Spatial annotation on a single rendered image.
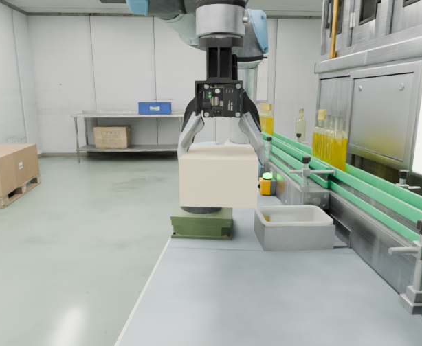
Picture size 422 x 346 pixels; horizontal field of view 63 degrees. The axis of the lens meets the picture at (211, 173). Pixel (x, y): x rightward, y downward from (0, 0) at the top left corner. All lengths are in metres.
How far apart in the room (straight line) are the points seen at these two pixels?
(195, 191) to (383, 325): 0.52
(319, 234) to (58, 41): 6.98
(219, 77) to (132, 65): 6.77
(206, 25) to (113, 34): 6.86
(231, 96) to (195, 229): 0.72
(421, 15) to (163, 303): 1.14
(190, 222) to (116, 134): 5.61
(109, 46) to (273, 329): 6.91
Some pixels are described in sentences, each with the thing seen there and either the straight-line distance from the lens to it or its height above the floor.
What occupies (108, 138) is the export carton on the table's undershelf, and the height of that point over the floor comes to 0.44.
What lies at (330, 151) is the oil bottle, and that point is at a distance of 1.38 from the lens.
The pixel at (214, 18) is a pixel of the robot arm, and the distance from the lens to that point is 0.55.
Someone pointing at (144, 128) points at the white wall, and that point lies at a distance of 7.25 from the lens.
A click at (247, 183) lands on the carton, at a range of 0.53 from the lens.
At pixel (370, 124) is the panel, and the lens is 1.47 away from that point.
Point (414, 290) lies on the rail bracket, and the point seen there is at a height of 0.88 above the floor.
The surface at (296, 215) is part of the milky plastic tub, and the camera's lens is 1.26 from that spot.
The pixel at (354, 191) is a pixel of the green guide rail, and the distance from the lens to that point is 1.19.
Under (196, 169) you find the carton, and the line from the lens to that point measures 0.53.
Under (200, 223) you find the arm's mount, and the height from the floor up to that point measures 0.80.
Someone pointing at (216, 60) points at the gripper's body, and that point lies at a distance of 0.55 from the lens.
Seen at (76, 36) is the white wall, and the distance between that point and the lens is 7.56.
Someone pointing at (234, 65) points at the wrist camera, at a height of 1.27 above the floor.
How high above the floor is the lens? 1.22
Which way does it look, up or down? 13 degrees down
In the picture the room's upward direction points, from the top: straight up
